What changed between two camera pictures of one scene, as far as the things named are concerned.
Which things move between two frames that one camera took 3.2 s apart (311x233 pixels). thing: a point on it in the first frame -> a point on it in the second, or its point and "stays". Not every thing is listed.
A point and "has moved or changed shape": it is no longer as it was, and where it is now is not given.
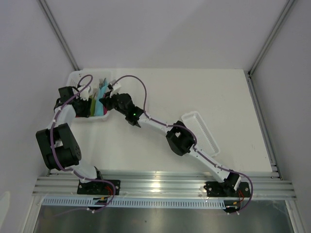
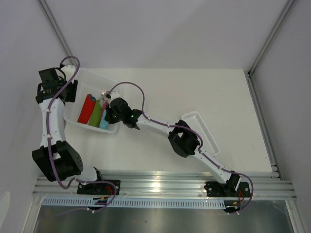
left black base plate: (96, 187) stays
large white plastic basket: (90, 77) has moved or changed shape
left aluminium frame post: (53, 22) stays
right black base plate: (214, 189) stays
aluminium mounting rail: (164, 184) stays
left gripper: (86, 112) -> (73, 87)
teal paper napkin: (101, 92) -> (104, 124)
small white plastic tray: (205, 140) stays
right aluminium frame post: (285, 10) stays
